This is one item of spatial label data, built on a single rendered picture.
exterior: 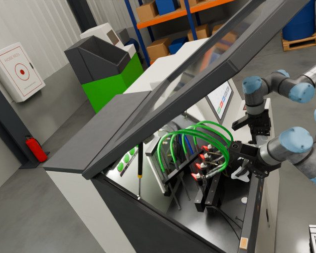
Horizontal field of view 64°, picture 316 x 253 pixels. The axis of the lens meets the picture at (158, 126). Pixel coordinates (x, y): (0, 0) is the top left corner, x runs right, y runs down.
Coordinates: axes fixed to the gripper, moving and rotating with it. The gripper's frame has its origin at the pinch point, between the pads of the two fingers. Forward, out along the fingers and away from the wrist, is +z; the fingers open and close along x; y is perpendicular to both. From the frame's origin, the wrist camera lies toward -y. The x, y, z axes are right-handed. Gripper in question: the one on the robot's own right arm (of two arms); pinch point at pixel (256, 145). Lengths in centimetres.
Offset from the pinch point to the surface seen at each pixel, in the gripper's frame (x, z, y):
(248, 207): -13.3, 29.8, -6.1
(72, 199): -47, -3, -83
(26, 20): 284, -88, -462
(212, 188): -5.8, 26.9, -25.9
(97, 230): -47, 23, -81
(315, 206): 69, 125, 26
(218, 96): 54, 1, -31
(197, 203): -17.0, 27.5, -32.1
